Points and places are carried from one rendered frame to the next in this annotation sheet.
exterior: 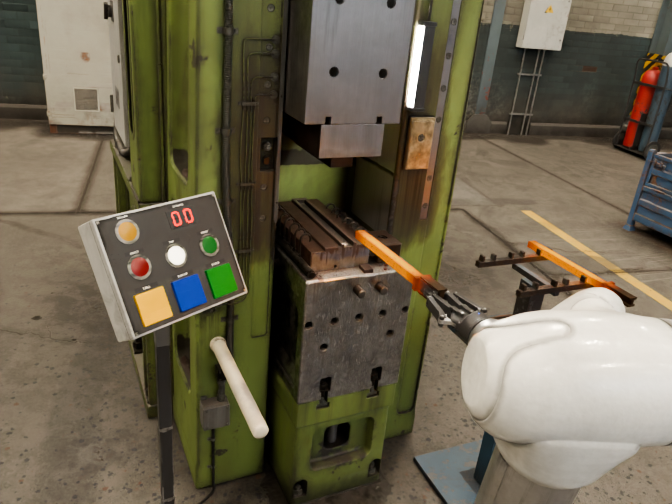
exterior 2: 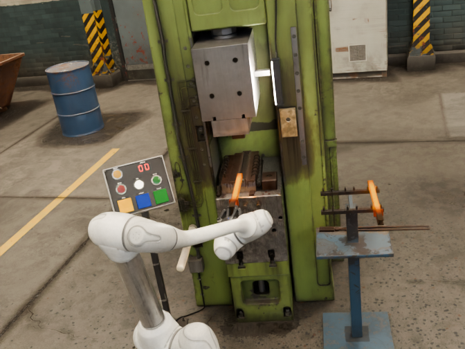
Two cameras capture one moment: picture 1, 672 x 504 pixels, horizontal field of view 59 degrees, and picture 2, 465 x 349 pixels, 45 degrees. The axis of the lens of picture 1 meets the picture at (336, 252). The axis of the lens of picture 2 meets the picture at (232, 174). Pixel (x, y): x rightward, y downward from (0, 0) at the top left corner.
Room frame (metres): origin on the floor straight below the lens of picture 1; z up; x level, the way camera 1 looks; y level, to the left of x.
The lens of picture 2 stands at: (-0.68, -1.69, 2.35)
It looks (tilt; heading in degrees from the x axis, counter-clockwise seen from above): 24 degrees down; 36
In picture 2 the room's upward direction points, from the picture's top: 8 degrees counter-clockwise
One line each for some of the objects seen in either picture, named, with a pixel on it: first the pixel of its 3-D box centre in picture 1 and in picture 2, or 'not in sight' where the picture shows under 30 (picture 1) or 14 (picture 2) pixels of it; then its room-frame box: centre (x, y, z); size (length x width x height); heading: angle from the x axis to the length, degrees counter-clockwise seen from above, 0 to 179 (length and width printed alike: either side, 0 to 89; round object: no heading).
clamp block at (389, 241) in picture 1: (381, 246); (269, 181); (1.80, -0.15, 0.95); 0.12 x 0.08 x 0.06; 27
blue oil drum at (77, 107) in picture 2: not in sight; (75, 98); (4.11, 4.19, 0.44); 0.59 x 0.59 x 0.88
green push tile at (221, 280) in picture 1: (220, 280); (160, 196); (1.34, 0.28, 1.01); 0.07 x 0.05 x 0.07; 142
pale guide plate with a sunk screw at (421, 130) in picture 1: (419, 143); (288, 122); (1.93, -0.24, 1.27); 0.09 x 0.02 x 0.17; 117
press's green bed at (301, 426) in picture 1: (312, 399); (262, 268); (1.89, 0.04, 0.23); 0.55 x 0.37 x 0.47; 27
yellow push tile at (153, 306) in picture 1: (152, 306); (125, 206); (1.18, 0.41, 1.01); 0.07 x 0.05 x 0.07; 142
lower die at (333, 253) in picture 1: (314, 230); (241, 170); (1.85, 0.08, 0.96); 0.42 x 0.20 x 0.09; 27
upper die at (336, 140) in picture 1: (322, 124); (233, 115); (1.85, 0.08, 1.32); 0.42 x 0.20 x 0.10; 27
